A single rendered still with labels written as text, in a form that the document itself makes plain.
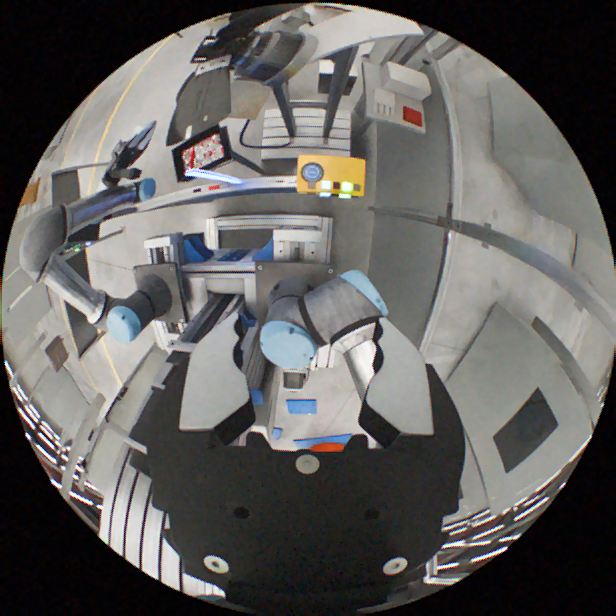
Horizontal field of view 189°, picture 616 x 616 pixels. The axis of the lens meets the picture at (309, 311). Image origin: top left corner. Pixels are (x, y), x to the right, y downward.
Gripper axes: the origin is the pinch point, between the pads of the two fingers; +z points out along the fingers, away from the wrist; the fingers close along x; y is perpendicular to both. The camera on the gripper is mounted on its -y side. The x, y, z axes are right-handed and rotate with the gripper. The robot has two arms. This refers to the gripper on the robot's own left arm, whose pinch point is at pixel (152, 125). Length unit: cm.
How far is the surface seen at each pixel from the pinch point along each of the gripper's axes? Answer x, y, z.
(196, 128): 0.3, -16.0, 7.6
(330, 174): 15.2, -41.1, 22.9
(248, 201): 119, -3, -20
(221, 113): -1.1, -18.8, 13.5
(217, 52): -3.3, 6.3, 24.8
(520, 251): -4, -74, 52
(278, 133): 108, 25, 29
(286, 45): 2.3, -1.4, 38.9
